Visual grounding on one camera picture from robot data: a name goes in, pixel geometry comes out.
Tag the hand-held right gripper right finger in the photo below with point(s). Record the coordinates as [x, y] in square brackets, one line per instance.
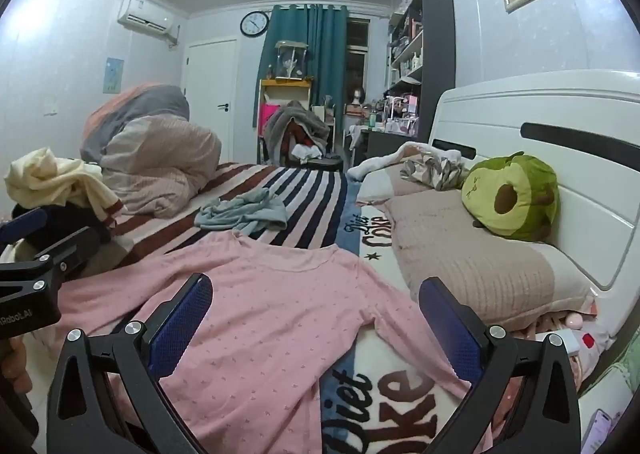
[450, 329]

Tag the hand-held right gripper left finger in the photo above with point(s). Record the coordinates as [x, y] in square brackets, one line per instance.
[185, 329]

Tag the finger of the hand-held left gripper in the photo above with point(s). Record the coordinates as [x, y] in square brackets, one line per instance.
[25, 226]
[70, 246]

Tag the pink dotted shirt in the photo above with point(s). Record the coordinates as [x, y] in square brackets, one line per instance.
[260, 314]

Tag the person's left hand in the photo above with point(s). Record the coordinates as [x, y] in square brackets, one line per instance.
[17, 364]

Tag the dark cloth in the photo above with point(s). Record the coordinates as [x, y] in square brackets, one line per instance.
[80, 216]

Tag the cream garment with red stripe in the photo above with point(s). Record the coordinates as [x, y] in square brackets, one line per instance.
[50, 178]

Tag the beige pillow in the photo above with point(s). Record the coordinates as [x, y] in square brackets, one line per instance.
[475, 264]

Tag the printed fleece blanket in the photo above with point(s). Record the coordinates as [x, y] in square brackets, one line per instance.
[380, 404]

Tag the white power strip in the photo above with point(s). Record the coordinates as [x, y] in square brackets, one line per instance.
[562, 340]

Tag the rolled pink grey duvet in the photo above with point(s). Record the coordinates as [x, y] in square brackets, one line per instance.
[150, 158]

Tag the grey-blue garment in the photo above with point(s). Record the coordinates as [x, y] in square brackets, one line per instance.
[240, 214]

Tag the grey patterned cloth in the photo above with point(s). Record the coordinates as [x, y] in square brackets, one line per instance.
[435, 173]

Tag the green avocado plush toy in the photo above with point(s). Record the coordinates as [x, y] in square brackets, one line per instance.
[530, 184]

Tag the green cloth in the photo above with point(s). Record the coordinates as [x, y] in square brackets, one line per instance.
[620, 374]

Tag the striped blanket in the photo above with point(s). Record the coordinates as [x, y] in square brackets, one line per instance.
[300, 194]

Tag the white fluffy blanket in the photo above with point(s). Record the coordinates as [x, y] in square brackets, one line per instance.
[372, 166]

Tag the smartphone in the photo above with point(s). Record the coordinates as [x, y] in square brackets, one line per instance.
[602, 429]

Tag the dark desk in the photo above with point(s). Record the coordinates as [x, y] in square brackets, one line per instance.
[395, 143]

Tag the white door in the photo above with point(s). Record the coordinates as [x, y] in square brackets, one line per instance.
[210, 83]

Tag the white air conditioner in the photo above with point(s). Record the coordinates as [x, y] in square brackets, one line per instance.
[145, 16]

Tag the mannequin head with wig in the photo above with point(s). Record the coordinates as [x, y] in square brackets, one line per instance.
[357, 96]

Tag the yellow shelf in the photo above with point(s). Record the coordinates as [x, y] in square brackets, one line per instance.
[285, 83]

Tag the white headboard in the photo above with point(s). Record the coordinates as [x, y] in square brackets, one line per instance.
[590, 98]

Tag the window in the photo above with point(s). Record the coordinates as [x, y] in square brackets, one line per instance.
[357, 63]

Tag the dark bookshelf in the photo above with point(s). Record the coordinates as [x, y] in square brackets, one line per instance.
[437, 43]

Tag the glass display case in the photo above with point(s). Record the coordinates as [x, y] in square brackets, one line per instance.
[290, 61]

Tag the teal curtain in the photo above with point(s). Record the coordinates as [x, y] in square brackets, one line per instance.
[320, 48]

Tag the wall light switch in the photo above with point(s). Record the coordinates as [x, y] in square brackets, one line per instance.
[51, 107]

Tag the small wall poster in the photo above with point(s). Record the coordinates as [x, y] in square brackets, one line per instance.
[114, 75]

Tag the round wall clock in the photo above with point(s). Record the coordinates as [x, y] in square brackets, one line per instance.
[254, 24]

